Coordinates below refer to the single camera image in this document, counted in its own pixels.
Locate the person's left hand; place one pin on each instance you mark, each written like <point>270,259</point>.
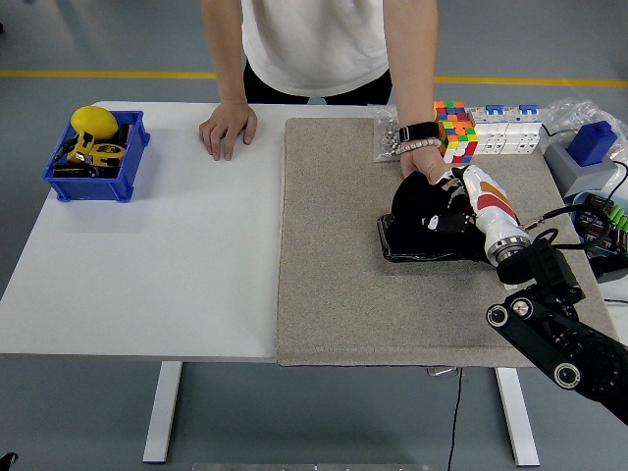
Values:
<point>424,164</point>

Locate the person's right hand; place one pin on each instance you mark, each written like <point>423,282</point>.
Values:
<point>228,125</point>

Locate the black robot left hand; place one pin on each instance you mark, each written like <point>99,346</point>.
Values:
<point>7,463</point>

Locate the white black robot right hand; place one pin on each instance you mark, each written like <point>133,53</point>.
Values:
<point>493,211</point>

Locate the black glossy display panel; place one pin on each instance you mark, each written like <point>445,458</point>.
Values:
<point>392,244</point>

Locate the person's right forearm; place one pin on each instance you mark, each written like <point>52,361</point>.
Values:
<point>223,49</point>

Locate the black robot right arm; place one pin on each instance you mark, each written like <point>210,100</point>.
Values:
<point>539,324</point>

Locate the person's left forearm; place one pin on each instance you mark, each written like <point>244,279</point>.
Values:
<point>412,59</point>

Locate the black wristwatch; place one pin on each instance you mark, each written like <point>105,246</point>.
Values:
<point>419,131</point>

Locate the multicolour puzzle cube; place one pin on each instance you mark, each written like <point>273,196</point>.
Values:
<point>461,142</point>
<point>451,109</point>

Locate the clear bag of metal nuts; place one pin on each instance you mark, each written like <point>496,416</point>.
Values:
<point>385,142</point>

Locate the white circuit breaker blue tab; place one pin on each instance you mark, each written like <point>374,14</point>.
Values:
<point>525,135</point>
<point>488,135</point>

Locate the grey box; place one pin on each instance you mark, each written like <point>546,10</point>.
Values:
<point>557,152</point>

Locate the person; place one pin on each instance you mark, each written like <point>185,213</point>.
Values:
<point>314,44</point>

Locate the blue block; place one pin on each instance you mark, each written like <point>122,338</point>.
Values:
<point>591,144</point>

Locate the yellow tape measure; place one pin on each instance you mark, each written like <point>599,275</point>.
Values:
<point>107,154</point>

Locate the crumpled clear plastic bag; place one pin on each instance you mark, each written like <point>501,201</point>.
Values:
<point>569,110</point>

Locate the green connectors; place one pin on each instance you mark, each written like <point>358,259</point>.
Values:
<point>619,218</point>

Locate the yellow lemon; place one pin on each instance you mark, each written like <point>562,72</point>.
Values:
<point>93,121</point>

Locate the pale blue tray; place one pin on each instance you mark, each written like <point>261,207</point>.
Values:
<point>613,275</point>

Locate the blue plastic bin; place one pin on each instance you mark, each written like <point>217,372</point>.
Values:
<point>98,189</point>

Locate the yellow black hand tool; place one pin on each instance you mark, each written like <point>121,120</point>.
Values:
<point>81,144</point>

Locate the grey-brown mat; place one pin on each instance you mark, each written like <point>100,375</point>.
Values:
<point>343,294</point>

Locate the white table leg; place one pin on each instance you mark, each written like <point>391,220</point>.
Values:
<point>162,417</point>
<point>520,432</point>

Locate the silver bracket under table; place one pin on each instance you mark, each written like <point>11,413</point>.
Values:
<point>441,371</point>

